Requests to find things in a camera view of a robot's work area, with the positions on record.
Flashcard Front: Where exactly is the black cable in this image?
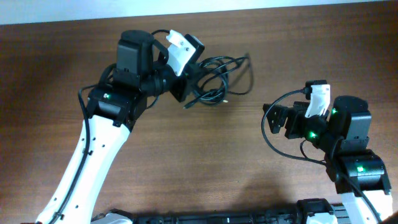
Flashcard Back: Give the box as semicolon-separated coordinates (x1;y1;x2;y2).
182;53;254;110

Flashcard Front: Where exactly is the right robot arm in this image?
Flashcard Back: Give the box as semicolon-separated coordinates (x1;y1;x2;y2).
261;96;392;223

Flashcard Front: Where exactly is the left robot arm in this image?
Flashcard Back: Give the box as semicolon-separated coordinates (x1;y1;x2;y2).
36;30;205;223

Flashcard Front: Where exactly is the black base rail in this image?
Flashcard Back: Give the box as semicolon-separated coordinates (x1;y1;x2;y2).
91;198;352;224

